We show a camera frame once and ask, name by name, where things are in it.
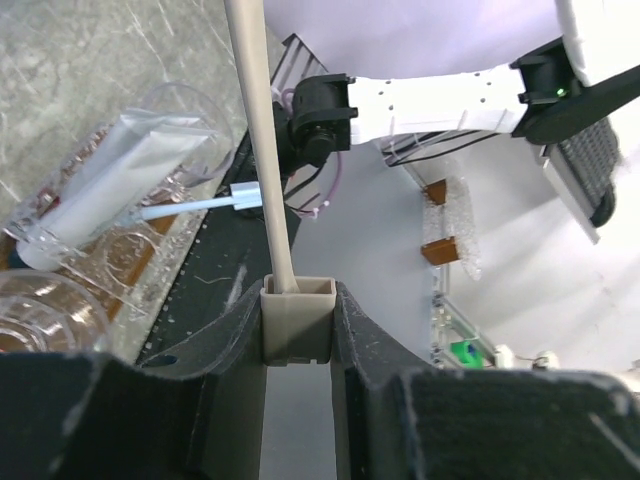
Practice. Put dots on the clear square organizer tray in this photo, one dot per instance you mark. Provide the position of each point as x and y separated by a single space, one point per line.
127 269

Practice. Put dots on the white blue toothbrush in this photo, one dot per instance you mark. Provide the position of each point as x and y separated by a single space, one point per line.
242 196

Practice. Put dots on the green connector block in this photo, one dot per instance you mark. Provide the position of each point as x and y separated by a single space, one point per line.
467 355

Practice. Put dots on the grey toothbrush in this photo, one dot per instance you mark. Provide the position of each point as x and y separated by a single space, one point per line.
297 312

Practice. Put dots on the white red toothpaste tube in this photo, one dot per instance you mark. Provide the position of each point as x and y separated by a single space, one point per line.
129 128

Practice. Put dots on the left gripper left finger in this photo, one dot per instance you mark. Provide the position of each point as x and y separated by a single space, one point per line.
193 411

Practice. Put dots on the white toothpaste tube blue cap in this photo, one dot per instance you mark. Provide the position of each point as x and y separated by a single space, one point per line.
85 212

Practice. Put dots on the bubble wrap orange blocks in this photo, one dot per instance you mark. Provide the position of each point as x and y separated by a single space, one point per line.
449 229

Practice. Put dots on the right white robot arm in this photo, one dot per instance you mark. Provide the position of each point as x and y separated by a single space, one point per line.
547 96

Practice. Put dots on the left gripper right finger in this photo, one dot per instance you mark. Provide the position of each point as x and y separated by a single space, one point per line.
398 417

